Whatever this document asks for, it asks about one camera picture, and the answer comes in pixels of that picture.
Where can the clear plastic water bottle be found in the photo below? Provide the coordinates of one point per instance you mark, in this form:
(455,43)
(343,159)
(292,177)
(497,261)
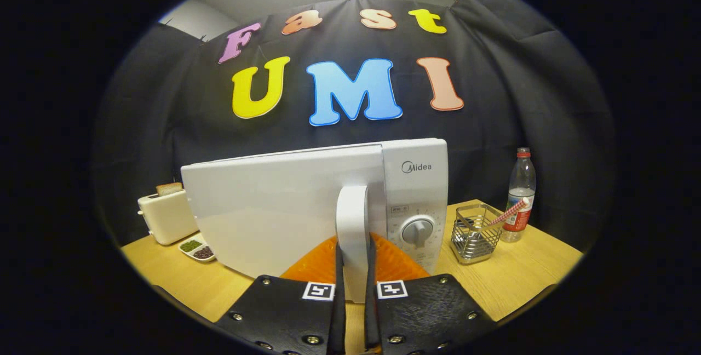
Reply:
(521,179)

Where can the white divided bean dish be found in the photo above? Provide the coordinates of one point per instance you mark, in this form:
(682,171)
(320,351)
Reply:
(193,245)

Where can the toast bread slice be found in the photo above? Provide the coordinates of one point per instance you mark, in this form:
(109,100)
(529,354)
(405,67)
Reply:
(168,189)

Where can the cream bread toaster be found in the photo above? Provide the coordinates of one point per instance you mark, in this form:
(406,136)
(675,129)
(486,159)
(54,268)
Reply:
(167,215)

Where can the white toaster oven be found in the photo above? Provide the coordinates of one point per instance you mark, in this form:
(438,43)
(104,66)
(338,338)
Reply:
(274,207)

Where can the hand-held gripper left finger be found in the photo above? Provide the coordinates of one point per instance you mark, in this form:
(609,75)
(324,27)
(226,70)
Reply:
(339,311)

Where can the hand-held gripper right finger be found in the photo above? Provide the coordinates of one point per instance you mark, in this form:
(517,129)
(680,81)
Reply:
(372,311)

